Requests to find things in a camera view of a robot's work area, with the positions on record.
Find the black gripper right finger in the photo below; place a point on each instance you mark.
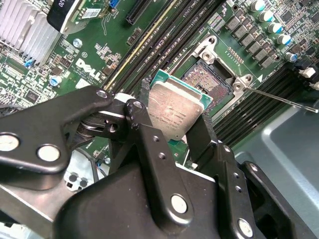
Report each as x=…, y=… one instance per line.
x=224, y=174

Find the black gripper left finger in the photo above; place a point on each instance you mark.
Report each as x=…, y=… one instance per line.
x=37, y=129

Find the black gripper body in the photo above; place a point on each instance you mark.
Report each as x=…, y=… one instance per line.
x=119, y=211

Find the metal locking lever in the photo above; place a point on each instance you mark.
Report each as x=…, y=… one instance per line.
x=281, y=99

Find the silver CPU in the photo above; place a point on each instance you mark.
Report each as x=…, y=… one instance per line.
x=172, y=109

